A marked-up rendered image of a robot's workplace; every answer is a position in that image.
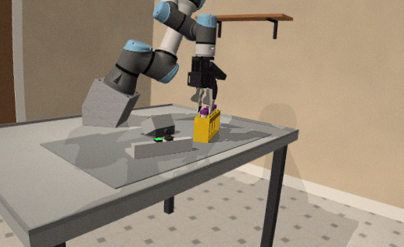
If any grey key housing with blue and green buttons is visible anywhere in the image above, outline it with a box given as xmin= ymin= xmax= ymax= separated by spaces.
xmin=141 ymin=114 xmax=175 ymax=138

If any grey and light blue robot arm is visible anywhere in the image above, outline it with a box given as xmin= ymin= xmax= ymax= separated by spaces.
xmin=104 ymin=0 xmax=217 ymax=95

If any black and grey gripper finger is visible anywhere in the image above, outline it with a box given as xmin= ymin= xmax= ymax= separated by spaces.
xmin=202 ymin=81 xmax=217 ymax=115
xmin=191 ymin=88 xmax=205 ymax=113

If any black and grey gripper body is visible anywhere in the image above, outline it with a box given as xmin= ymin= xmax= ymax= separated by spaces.
xmin=188 ymin=55 xmax=216 ymax=88

